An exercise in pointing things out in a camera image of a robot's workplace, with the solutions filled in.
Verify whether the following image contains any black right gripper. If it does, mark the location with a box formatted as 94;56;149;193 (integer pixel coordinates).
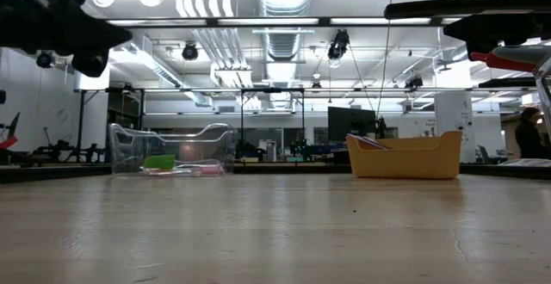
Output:
443;19;551;59

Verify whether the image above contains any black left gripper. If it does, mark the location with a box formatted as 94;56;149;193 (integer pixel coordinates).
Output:
0;0;133;79

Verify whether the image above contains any red spoon steel handle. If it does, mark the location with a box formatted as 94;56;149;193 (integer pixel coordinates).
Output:
468;51;539;73

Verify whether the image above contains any black solid nylon spoon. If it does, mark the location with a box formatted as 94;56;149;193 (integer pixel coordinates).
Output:
477;77;540;90

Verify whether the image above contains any green spatula clear handle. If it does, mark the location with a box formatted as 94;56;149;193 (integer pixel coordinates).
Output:
143;153;177;170

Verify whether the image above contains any pink spatula clear handle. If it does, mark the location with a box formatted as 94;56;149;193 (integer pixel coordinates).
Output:
189;163;226;176

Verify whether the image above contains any black ceiling spotlight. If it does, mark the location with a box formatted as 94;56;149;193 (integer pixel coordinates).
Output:
35;50;55;70
326;28;351;60
403;74;424;91
181;42;200;62

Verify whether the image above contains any black metal rack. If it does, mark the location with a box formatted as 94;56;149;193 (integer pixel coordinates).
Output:
73;86;146;164

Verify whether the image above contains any white round pillar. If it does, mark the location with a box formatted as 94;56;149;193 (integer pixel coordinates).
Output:
433;90;477;164

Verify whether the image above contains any clear plastic bin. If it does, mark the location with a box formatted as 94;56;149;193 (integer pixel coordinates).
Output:
532;55;551;141
108;122;238;177

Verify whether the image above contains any black floor machine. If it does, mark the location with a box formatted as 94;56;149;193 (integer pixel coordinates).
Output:
32;144;107;164

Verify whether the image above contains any person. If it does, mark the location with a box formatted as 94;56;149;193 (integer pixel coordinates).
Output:
514;106;551;160

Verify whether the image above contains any yellow plastic bin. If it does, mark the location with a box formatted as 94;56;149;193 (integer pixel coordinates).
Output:
345;129;463;180

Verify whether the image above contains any black computer monitor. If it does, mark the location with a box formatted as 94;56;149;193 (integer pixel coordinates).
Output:
326;106;378;143

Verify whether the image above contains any black overhead light bar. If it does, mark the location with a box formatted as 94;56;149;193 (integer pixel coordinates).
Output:
102;15;544;29

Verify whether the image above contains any black metal frame stand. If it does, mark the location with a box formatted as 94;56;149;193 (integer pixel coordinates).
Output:
239;87;306;147

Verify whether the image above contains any silver ceiling air duct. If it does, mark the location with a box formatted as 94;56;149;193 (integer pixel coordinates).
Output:
253;0;316;61

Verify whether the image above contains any black metal table frame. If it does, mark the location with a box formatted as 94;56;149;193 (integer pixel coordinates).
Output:
0;162;551;181

